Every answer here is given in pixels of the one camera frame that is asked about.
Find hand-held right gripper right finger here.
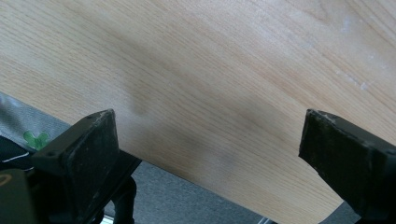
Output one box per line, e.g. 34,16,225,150
298,108,396,224

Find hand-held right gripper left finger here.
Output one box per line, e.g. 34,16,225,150
31,108,143,224

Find gray cloth with green print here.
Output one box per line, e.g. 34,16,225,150
0,91,73,153

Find black cloth with white stripe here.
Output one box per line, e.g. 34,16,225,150
0,134,35,172

